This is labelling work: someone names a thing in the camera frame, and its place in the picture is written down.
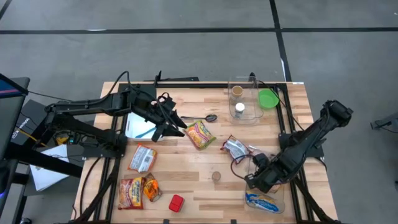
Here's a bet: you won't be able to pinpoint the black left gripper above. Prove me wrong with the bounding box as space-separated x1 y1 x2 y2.
133 92 188 143

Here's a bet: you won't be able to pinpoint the teal plastic spoon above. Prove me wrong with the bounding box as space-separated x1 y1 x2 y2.
135 127 156 139

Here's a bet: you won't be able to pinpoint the pink green ramen packet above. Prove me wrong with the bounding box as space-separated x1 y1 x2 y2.
184 120 218 151

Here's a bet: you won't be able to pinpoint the metal spoon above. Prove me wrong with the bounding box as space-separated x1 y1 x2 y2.
180 114 218 123

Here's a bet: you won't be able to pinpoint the silver red snack packet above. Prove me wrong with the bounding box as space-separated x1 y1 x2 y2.
220 134 252 165

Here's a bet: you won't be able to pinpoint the orange snack packet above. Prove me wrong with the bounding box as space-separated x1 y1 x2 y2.
142 172 163 203

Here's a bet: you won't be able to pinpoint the white-lid glass jar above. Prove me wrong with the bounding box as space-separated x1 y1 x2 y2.
233 102 246 119

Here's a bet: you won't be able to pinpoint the brown-lid mustard jar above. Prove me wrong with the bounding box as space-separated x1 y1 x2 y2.
230 85 244 106

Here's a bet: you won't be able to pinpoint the red maruchan ramen packet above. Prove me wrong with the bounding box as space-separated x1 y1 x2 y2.
118 176 145 210

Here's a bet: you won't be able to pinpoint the blue white food packet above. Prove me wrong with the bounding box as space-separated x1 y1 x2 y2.
245 190 282 214

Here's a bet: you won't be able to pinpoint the large clear plastic bin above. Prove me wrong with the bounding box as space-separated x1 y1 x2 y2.
244 148 286 215

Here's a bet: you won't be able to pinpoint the white plastic bin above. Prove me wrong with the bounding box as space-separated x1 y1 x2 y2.
125 111 165 141

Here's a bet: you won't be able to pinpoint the white orange ramen packet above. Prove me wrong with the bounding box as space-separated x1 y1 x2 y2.
127 143 157 174

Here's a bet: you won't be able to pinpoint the patterned red-lid spice tin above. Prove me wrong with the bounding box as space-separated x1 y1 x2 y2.
169 194 185 213

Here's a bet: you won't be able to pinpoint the green plastic bowl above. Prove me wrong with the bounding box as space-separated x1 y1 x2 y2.
257 88 280 110

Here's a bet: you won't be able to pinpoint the black support beam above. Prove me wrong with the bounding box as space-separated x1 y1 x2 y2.
4 142 84 179

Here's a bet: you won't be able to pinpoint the white paper sheets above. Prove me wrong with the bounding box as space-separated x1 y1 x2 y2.
29 144 71 192

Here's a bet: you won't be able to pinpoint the black computer case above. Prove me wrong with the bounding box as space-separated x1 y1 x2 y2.
11 99 48 147

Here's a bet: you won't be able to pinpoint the black monitor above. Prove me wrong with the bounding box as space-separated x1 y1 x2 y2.
0 73 31 194

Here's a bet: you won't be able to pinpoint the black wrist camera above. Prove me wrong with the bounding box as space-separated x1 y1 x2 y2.
253 153 271 169

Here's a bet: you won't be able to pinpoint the black aluminium table frame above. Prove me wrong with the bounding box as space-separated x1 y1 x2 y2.
71 70 343 224

